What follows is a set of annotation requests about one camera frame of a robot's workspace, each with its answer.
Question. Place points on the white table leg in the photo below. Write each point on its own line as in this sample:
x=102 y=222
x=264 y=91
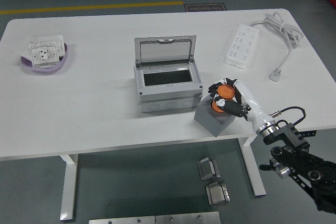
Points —
x=256 y=171
x=68 y=187

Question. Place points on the orange cylinder object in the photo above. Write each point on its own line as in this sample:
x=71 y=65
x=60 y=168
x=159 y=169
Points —
x=225 y=92

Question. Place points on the black table control panel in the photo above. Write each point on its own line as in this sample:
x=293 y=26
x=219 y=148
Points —
x=311 y=133

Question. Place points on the purple shallow bowl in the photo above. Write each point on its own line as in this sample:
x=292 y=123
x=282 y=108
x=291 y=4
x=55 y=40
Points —
x=44 y=68

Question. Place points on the white blank switch plate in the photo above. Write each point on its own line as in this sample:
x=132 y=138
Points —
x=52 y=40

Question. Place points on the white power strip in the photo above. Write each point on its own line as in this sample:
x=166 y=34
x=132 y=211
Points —
x=241 y=45

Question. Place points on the metal block with flat face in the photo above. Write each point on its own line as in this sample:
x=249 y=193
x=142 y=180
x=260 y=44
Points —
x=216 y=195

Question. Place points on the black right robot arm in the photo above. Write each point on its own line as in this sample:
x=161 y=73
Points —
x=288 y=134

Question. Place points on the white thin plate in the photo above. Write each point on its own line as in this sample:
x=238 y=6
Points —
x=22 y=51

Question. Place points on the metal block with sloped face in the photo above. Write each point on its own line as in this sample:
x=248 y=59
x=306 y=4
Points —
x=208 y=169

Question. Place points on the dark floor sign with lettering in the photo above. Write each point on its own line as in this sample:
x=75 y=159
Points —
x=204 y=8

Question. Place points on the wide metal floor plate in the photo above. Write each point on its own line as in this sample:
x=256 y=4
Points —
x=120 y=220
x=187 y=218

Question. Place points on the grey cube with round hole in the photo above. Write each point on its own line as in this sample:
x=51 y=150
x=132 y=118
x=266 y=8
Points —
x=207 y=121

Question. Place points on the grey electrical box clear lid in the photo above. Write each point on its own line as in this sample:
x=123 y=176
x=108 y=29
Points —
x=168 y=103

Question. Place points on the white socket module with print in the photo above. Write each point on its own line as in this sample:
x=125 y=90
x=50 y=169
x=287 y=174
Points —
x=43 y=53

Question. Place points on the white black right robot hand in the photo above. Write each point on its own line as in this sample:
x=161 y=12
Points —
x=258 y=115

